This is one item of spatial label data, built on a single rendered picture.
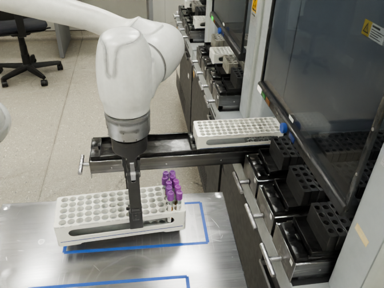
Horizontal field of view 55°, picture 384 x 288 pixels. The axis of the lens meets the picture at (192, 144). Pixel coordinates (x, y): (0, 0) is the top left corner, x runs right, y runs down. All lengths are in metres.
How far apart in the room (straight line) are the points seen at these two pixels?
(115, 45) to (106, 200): 0.41
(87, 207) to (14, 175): 1.72
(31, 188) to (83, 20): 1.73
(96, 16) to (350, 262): 0.75
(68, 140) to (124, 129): 2.11
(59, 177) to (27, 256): 1.55
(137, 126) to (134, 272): 0.34
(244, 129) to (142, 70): 0.67
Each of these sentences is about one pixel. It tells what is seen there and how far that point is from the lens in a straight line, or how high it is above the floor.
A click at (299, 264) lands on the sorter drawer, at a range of 0.95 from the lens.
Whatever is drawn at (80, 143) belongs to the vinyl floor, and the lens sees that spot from 2.76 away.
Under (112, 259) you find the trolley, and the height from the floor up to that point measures 0.82.
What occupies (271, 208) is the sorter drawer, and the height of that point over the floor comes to 0.80.
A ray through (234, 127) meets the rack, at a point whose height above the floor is 0.86.
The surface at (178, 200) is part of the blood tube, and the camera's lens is 0.85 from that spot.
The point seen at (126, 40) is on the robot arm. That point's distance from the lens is 0.66.
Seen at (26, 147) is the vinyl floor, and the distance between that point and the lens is 2.83.
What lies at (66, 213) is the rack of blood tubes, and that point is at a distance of 0.90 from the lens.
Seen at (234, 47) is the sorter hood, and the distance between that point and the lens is 1.59.
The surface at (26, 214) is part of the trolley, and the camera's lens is 1.07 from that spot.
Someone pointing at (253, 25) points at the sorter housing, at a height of 1.12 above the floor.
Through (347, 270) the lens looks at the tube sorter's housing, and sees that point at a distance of 0.92.
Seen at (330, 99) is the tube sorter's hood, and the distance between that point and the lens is 0.87.
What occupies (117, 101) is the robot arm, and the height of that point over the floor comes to 1.21.
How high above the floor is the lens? 1.53
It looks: 35 degrees down
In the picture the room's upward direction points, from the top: 2 degrees clockwise
